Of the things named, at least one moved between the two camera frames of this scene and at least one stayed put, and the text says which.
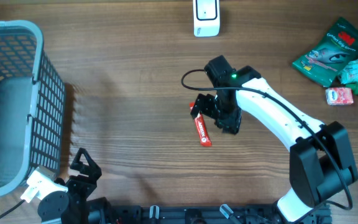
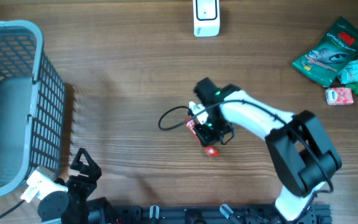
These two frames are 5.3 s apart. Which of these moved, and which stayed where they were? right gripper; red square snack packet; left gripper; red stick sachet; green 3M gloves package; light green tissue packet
Moved: right gripper; red stick sachet
Stayed: red square snack packet; light green tissue packet; left gripper; green 3M gloves package
